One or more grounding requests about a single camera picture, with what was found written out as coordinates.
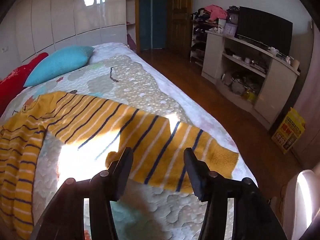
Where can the black flat television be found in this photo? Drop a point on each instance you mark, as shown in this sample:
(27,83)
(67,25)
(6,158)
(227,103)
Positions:
(262,30)

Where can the yellow bottle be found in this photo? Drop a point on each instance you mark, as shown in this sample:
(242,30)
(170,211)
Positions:
(248,95)

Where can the glossy white wardrobe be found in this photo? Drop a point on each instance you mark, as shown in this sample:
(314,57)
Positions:
(62,17)

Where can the purple desk calendar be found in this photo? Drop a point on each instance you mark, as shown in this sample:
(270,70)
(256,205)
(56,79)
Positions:
(230,30)

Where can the beige television cabinet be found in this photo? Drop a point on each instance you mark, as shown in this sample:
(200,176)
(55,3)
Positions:
(212,55)

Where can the pink clothes pile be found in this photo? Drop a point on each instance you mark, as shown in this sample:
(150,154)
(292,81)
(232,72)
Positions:
(216,11)

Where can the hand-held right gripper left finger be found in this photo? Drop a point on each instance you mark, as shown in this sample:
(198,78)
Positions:
(125,170)

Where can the white wall socket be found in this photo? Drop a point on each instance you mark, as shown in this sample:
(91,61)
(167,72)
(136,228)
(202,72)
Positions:
(5,49)

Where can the blue knit pillow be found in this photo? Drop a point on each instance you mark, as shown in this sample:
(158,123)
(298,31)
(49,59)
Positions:
(57,65)

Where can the quilted patchwork bedspread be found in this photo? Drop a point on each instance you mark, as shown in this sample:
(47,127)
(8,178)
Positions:
(130,80)

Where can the white shoe rack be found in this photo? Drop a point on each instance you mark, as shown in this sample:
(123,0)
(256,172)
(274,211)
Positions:
(198,47)

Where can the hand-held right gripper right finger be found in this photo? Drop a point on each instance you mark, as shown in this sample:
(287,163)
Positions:
(193,170)

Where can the teal curtain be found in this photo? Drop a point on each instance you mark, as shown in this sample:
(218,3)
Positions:
(150,17)

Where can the brown wooden door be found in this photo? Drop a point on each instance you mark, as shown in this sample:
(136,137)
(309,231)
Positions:
(180,17)

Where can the round table clock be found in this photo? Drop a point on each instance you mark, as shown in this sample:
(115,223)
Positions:
(233,17)

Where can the yellow printed cardboard box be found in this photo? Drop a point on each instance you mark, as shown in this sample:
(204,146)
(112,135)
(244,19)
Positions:
(287,130)

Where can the yellow striped knit sweater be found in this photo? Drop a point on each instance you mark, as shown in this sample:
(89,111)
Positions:
(155,140)

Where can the red printed pillow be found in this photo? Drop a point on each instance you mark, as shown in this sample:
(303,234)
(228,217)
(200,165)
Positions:
(15,80)

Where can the white corner shelf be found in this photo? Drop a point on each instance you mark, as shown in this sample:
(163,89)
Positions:
(130,10)

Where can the white plastic appliance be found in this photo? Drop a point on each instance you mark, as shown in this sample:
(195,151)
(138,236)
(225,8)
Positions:
(297,205)

